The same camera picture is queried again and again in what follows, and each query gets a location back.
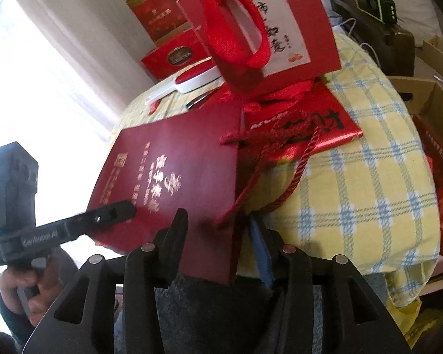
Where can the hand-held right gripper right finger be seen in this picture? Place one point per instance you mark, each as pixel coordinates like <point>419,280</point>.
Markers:
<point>261,252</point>

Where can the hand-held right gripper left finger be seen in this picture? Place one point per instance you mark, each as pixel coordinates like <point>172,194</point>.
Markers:
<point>169,254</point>

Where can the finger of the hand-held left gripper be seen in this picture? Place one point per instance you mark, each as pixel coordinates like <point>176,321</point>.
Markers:
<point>107,215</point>

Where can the red foil calligraphy bag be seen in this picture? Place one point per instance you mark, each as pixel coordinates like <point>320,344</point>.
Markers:
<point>317,118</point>

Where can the person's left forearm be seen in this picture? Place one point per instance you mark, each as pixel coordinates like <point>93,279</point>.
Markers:
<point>11,320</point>

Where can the person's left hand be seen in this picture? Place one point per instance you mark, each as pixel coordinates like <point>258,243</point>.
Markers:
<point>33,284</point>

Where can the grey fleece cloth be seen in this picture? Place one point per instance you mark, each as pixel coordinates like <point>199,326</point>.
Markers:
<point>214,320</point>

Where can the white curtain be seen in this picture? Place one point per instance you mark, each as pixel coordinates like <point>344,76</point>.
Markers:
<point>40,81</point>

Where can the yellow checked tablecloth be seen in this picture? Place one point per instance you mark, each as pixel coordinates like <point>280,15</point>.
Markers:
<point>373,191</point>

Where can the black pen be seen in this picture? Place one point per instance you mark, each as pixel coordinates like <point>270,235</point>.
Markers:
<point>197,102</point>

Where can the red white lint brush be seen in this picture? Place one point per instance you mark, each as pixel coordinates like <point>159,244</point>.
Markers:
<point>195,77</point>

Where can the yellow plastic bag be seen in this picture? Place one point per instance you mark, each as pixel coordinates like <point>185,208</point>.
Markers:
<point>413,320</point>

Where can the red cookie gift box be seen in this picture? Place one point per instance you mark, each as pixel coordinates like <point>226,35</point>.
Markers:
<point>166,57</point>

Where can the red tea gift box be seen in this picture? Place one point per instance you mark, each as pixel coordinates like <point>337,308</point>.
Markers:
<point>155,18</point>

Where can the brown sofa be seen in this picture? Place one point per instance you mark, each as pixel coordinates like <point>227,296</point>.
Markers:
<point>391,51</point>

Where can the green black portable radio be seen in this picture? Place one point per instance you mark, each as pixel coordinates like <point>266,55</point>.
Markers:
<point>376,3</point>

